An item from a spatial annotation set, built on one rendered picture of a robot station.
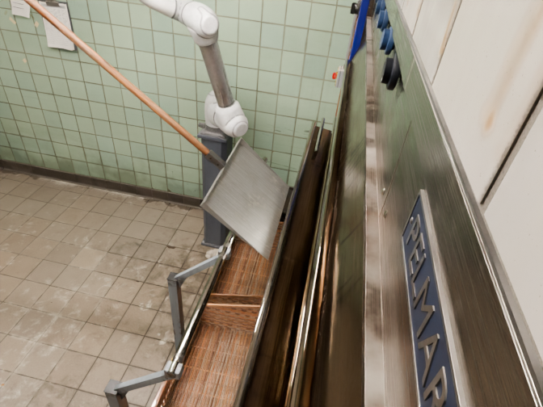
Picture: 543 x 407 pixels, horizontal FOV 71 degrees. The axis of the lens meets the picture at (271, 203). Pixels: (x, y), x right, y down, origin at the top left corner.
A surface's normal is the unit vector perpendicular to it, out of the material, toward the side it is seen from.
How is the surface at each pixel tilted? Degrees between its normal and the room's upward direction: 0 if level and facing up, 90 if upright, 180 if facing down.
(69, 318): 0
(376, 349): 0
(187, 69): 90
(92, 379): 0
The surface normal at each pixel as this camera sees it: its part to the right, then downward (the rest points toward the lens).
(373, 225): 0.09, -0.79
